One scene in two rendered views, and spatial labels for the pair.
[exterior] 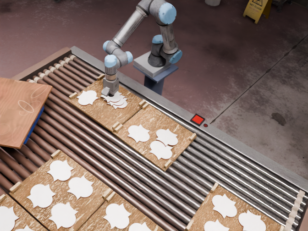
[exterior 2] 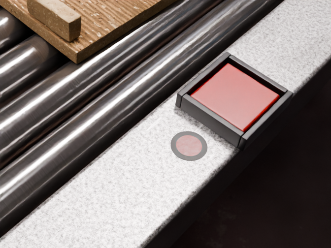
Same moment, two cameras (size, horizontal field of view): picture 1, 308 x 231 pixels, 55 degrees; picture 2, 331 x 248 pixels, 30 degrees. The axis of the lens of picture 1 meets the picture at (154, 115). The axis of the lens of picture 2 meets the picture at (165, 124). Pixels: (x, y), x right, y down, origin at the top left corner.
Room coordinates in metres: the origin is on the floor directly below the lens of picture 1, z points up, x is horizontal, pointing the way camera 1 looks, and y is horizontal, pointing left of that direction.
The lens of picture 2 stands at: (1.31, -0.68, 1.33)
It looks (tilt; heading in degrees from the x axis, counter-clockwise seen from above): 50 degrees down; 93
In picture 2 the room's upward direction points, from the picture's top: 9 degrees clockwise
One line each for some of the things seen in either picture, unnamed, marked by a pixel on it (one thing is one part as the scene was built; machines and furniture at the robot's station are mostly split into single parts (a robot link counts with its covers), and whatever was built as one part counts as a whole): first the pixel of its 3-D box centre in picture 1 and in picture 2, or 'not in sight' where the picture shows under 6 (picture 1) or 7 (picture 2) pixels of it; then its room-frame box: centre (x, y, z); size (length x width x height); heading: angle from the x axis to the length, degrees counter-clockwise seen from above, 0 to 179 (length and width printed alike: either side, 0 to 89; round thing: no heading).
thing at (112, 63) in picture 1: (111, 64); not in sight; (1.43, 0.31, 1.23); 0.09 x 0.08 x 0.11; 138
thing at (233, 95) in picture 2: (197, 119); (234, 100); (1.35, -0.30, 0.92); 0.06 x 0.06 x 0.01; 60
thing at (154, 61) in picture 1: (157, 56); not in sight; (1.93, 0.04, 0.97); 0.15 x 0.15 x 0.10
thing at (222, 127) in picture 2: (197, 119); (234, 99); (1.35, -0.30, 0.92); 0.08 x 0.08 x 0.02; 60
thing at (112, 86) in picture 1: (108, 85); not in sight; (1.41, 0.33, 1.07); 0.12 x 0.09 x 0.16; 155
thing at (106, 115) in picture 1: (107, 101); not in sight; (1.39, 0.33, 0.93); 0.41 x 0.35 x 0.02; 59
